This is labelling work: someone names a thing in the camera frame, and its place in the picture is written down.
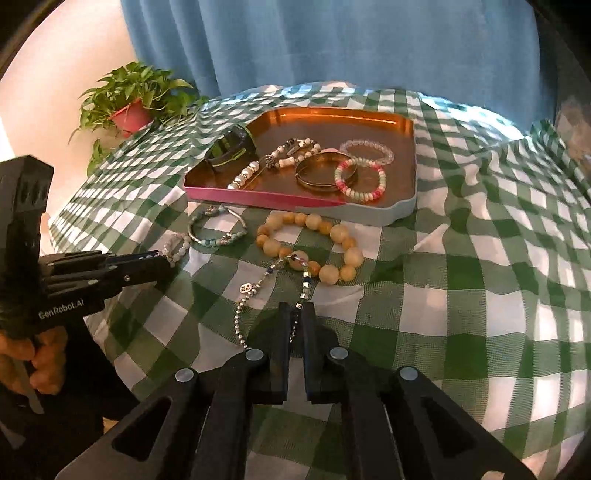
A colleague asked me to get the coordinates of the small white bead bracelet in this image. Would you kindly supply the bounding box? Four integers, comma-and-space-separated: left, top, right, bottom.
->
158, 232, 192, 269

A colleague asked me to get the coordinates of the teal bead silver bangle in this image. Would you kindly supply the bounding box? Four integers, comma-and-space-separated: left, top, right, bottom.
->
187, 204, 247, 249

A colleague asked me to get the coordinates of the large wooden bead bracelet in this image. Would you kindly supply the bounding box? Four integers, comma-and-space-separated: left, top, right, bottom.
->
254, 211, 366, 285

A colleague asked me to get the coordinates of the white bone bead bracelet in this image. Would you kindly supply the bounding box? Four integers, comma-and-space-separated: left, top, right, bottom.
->
267, 137, 323, 170

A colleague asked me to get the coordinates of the pink green bead bracelet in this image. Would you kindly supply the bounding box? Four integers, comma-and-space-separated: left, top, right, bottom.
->
334, 156, 388, 204

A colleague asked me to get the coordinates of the clear crystal bead bracelet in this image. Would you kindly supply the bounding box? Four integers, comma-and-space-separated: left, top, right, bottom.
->
338, 138, 397, 167

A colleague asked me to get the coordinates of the person's left hand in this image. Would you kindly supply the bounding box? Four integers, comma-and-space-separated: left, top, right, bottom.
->
1, 326, 68, 395

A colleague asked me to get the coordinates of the green white checkered tablecloth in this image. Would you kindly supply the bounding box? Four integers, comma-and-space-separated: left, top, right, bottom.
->
50, 84, 590, 479

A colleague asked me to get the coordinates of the black green smartwatch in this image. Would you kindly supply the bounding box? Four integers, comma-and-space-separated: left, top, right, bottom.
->
204, 124, 257, 172

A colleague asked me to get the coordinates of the green potted plant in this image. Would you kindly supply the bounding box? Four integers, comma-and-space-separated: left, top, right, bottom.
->
68, 61, 209, 176

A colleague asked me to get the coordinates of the copper metal tray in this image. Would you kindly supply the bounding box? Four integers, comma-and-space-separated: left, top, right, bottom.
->
183, 107, 417, 226

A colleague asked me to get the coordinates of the blue curtain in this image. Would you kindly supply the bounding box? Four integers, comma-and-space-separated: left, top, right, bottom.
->
122, 0, 557, 129

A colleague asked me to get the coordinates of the gold bangle bracelet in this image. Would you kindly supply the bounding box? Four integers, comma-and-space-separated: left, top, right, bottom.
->
293, 151, 359, 193

